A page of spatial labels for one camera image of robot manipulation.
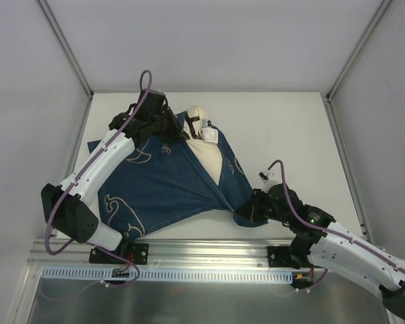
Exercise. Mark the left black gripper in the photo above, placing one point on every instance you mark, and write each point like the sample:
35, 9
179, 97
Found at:
171, 125

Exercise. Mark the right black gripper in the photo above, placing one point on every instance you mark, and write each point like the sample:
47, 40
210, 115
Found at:
250, 209

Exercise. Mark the cream white pillow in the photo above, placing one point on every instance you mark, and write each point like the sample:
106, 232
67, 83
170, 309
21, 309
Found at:
206, 148

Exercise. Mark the blue whale pillowcase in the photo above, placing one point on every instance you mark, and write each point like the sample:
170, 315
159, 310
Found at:
160, 184

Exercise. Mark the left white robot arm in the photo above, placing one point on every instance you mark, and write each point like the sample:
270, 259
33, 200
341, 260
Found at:
66, 206

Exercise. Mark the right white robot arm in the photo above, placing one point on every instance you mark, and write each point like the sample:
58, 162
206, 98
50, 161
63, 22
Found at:
323, 242

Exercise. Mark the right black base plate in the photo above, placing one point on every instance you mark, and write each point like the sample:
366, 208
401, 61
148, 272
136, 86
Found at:
289, 256

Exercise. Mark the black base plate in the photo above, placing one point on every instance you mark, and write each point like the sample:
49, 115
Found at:
137, 253
289, 256

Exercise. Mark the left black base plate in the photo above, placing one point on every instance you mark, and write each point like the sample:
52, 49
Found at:
137, 253

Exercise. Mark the white slotted cable duct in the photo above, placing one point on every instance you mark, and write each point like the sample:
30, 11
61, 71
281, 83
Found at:
172, 275

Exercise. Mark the left aluminium frame post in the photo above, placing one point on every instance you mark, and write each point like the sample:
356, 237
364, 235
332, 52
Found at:
64, 45

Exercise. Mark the aluminium frame post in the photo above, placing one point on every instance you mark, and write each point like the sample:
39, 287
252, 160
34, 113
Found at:
361, 43
64, 45

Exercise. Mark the right aluminium frame post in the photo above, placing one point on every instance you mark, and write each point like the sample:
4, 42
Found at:
361, 43

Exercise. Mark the aluminium mounting rail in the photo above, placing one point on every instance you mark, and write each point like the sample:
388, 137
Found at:
175, 254

